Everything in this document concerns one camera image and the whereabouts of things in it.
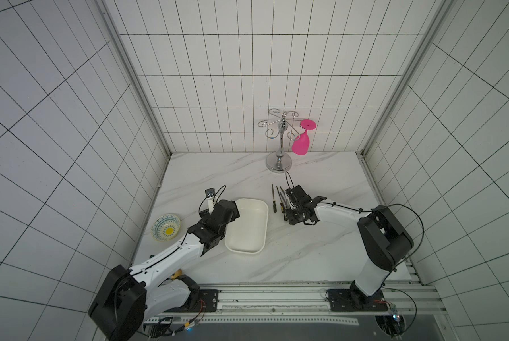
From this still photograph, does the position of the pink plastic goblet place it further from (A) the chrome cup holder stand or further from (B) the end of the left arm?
(B) the end of the left arm

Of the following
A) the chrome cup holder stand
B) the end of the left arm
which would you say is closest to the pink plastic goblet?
the chrome cup holder stand

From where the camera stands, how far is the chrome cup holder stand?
3.07 feet

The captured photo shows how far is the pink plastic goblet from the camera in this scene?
94 cm

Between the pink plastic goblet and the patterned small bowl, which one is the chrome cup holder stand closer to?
the pink plastic goblet

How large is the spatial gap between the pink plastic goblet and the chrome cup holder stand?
0.04 m
